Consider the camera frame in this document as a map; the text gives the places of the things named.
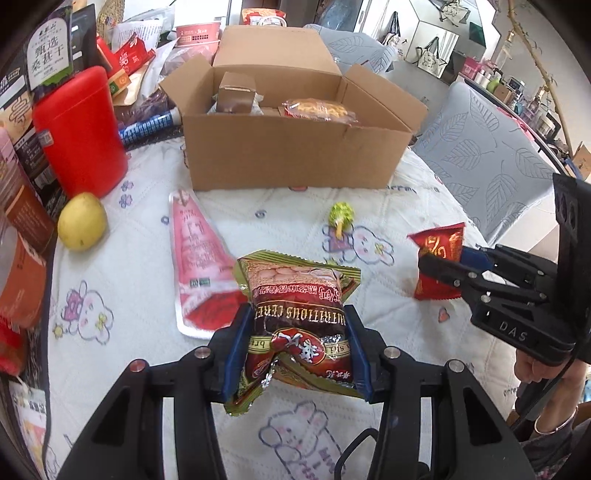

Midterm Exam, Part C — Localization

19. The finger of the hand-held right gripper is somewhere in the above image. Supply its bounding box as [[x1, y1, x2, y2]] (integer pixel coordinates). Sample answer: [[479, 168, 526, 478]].
[[418, 253, 551, 308], [461, 244, 558, 297]]

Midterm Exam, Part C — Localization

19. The white bunny print tablecloth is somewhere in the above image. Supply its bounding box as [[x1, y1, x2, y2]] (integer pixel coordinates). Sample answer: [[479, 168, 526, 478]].
[[46, 138, 522, 480]]

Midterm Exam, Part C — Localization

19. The black cable loop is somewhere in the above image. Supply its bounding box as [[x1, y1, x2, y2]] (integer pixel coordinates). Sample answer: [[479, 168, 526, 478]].
[[339, 428, 380, 480]]

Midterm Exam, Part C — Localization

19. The grey leaf pattern chair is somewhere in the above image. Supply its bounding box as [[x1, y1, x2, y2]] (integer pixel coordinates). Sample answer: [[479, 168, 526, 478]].
[[411, 82, 561, 243], [302, 23, 398, 75]]

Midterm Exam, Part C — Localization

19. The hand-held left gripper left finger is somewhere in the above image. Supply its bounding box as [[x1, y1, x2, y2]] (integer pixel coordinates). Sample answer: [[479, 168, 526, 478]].
[[55, 305, 254, 480]]

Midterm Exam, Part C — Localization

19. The beige tote bag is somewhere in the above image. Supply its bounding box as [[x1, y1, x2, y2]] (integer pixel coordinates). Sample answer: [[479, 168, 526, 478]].
[[383, 11, 402, 47]]

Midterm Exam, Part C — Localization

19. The white paper sheet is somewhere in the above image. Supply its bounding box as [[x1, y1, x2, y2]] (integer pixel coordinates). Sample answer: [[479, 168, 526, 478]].
[[111, 18, 164, 47]]

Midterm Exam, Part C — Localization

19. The person's right hand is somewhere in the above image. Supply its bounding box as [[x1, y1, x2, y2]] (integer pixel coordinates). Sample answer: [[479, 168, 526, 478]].
[[513, 348, 589, 393]]

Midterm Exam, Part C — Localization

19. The brown gold cereal packet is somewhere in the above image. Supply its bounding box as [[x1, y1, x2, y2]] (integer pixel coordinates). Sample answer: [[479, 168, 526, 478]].
[[224, 249, 363, 418]]

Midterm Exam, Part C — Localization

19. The red white snack pouch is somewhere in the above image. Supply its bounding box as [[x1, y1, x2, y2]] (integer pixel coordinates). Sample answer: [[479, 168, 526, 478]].
[[113, 37, 155, 77]]

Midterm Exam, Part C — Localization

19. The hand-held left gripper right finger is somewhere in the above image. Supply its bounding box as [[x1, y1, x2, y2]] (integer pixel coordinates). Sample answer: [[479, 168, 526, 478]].
[[345, 305, 534, 480]]

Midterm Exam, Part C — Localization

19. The white tagged packet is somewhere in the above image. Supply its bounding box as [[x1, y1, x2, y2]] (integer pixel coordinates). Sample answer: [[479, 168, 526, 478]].
[[9, 378, 51, 476]]

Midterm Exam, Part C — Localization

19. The brown cardboard box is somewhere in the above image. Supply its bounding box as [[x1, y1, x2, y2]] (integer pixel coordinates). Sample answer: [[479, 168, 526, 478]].
[[159, 25, 428, 191]]

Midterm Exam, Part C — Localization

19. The pink triangular snack packet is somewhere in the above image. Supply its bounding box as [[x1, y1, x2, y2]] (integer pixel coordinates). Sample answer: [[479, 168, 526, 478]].
[[168, 189, 250, 341]]

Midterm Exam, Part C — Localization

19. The yellow pear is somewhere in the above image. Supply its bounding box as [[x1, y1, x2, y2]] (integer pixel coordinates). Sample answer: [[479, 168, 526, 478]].
[[58, 191, 108, 252]]

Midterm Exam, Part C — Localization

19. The silver bracelet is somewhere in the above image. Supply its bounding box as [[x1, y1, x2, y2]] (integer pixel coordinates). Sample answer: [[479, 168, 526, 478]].
[[533, 406, 579, 435]]

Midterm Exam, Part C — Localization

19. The bamboo stick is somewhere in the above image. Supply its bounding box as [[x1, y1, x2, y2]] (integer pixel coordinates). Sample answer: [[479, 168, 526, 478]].
[[503, 0, 573, 158]]

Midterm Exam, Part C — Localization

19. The black pouch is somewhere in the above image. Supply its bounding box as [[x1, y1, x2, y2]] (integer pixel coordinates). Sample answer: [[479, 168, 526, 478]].
[[69, 4, 114, 77]]

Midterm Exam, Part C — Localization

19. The small brown box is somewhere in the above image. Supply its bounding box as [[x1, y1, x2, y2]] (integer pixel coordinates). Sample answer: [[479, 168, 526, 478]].
[[217, 71, 257, 114]]

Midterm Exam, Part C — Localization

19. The red yellow snack bag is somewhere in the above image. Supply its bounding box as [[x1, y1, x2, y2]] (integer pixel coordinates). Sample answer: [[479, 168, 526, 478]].
[[240, 8, 288, 27]]

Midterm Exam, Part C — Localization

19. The person's right forearm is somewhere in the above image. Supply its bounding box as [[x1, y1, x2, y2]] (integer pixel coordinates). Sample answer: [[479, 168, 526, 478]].
[[512, 382, 591, 445]]

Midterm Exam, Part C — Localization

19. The green wrapped candy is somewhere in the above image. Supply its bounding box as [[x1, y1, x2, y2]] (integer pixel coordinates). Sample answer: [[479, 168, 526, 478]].
[[327, 202, 355, 238]]

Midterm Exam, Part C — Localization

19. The round waffle packet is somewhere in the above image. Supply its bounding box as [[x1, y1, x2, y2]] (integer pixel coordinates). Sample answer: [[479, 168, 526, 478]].
[[283, 98, 358, 126]]

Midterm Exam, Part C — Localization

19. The blue white tube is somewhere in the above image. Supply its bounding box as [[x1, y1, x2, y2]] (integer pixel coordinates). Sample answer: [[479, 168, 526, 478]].
[[117, 111, 183, 146]]

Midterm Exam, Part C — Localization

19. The row of cosmetic bottles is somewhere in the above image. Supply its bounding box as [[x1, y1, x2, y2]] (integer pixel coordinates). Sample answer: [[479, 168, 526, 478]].
[[462, 55, 568, 153]]

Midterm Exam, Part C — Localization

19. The red plastic canister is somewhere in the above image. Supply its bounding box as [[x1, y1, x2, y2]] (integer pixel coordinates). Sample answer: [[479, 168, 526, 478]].
[[32, 66, 129, 199]]

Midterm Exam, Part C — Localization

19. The round woven mat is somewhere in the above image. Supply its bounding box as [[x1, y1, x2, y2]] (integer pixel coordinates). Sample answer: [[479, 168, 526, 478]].
[[99, 0, 126, 24]]

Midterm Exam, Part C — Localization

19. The person's patterned clothing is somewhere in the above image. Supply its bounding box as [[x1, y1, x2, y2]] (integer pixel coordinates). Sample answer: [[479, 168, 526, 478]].
[[522, 434, 591, 480]]

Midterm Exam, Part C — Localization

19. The small red gold snack packet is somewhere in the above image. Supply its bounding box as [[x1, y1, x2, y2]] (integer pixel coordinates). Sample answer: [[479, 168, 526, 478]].
[[407, 222, 466, 301]]

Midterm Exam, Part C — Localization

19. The brown orange carton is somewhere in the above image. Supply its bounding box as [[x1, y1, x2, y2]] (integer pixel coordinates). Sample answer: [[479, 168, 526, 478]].
[[0, 129, 58, 328]]

